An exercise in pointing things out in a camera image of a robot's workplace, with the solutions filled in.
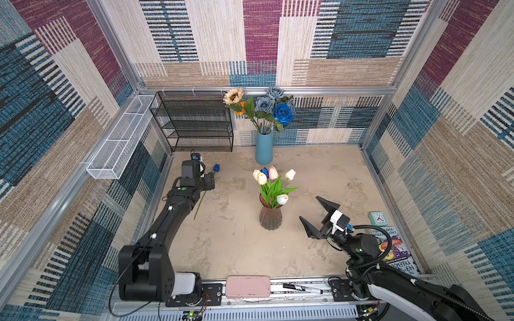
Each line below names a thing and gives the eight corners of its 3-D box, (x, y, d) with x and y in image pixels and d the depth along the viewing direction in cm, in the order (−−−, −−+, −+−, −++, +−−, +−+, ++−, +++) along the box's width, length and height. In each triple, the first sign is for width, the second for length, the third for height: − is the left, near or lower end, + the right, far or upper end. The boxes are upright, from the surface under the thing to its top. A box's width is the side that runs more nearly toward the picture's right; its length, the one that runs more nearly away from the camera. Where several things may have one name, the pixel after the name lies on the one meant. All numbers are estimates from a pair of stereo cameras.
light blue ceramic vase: (256, 165, 114) (255, 136, 98) (256, 154, 119) (255, 126, 103) (271, 164, 114) (273, 136, 98) (271, 154, 119) (272, 126, 103)
